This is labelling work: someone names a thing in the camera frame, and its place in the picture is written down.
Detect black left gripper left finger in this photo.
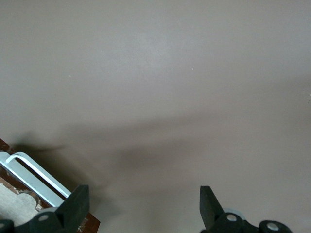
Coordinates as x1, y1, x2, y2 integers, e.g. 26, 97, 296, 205
0, 184, 90, 233

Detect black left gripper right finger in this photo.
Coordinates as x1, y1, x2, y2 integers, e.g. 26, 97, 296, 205
199, 185, 291, 233

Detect white drawer handle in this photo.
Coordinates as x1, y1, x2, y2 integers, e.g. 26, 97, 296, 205
0, 151, 72, 208

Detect dark wooden drawer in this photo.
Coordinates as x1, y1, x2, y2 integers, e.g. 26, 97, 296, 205
0, 137, 102, 233

